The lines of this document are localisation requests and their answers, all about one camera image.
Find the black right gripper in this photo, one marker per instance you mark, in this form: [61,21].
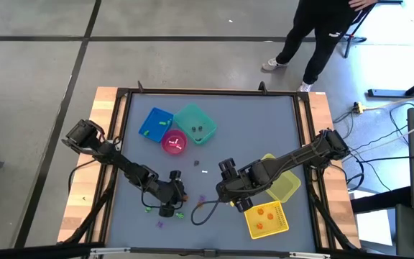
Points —
[237,190]

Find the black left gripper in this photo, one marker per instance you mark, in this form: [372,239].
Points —
[171,194]

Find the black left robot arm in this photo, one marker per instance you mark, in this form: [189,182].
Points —
[120,163]

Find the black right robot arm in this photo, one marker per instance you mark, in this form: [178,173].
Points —
[300,156]

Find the purple plastic spider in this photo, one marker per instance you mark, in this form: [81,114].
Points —
[160,224]
[202,198]

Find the pink round plastic bowl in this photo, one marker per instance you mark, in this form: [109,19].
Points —
[174,151]

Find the translucent yellow plastic bin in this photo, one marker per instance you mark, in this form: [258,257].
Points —
[286,187]

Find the yellow perforated plastic basket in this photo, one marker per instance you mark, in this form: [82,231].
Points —
[275,230]

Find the blue rectangular plastic basket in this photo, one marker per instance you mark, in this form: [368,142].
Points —
[153,126]

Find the silver aluminium bar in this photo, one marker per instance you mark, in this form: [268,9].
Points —
[120,250]

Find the teal plastic basket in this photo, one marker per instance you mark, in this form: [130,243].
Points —
[189,117]

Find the wooden table side board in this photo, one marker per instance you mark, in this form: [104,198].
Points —
[318,100]
[74,208]

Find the black table beam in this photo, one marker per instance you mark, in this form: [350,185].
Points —
[379,199]

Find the yellow power strip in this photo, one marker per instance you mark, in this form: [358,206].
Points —
[358,106]

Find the black rig beam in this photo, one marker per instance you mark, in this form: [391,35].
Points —
[31,252]

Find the black desk foot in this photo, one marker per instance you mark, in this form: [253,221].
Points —
[386,93]

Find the person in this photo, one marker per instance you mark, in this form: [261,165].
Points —
[322,32]

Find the black tripod stand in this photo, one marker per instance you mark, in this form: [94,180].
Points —
[352,36]

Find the person's hand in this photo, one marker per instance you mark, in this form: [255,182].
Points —
[363,3]

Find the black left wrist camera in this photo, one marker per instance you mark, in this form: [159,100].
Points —
[174,175]

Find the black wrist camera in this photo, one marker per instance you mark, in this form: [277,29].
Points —
[174,175]
[226,167]

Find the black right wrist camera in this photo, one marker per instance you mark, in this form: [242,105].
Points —
[226,167]

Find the black aluminium table frame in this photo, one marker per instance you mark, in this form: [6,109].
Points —
[210,91]

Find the black frame post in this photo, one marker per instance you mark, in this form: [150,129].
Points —
[140,87]
[262,87]

